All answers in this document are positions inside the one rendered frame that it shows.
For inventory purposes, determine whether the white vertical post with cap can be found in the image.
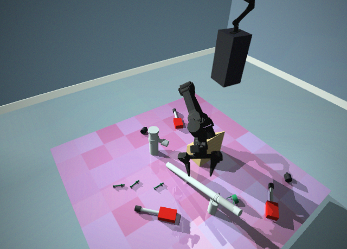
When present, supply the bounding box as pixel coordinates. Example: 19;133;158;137
148;126;159;156

